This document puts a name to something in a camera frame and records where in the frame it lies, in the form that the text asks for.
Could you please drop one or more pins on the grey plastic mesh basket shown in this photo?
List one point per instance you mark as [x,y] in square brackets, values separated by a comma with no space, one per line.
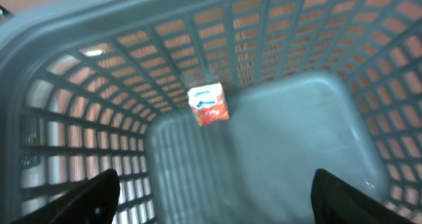
[90,85]

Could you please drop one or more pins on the small orange white box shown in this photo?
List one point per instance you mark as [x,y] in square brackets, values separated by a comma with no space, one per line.
[208,104]

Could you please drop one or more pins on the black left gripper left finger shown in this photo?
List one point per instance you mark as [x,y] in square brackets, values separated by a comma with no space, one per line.
[93,202]

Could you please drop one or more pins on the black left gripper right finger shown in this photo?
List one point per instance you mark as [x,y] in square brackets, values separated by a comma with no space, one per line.
[336,202]

